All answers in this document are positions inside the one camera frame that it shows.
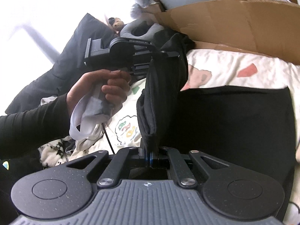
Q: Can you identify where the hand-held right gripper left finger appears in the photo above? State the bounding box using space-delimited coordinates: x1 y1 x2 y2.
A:
67 144 148 188

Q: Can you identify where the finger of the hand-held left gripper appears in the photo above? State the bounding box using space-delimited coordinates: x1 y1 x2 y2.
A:
132 60 152 80
135 48 179 59

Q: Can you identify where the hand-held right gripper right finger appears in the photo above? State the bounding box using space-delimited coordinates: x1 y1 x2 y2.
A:
149 146 230 188

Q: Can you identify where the black cartoon print t-shirt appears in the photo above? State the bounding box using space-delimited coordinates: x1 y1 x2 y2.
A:
136 33 297 216

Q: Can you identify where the person's left forearm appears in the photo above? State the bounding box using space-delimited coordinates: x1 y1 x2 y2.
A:
0 94 71 160

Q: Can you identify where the person's left hand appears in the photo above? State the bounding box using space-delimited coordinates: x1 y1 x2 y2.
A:
66 70 132 115

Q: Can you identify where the dark grey pillow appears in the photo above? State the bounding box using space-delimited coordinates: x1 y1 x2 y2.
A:
5 13 118 114

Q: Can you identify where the grey neck pillow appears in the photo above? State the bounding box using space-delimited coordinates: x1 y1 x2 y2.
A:
119 20 166 40

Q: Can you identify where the brown plush toy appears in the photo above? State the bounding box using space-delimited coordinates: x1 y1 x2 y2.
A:
109 16 125 34

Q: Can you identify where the white fluffy pillow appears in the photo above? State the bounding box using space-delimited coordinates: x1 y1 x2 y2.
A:
125 0 150 20

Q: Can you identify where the cream sweatshirt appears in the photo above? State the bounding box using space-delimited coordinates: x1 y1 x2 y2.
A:
40 96 105 161

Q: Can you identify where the cream printed bed sheet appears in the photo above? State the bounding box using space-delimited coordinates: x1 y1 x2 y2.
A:
68 48 300 225

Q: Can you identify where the black white spotted cloth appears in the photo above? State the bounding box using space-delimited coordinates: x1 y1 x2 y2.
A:
37 138 71 168

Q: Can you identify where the brown flattened cardboard box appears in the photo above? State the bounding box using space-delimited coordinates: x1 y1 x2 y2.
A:
142 0 300 65

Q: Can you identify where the black cable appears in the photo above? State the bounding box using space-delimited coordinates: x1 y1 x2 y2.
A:
102 122 116 155

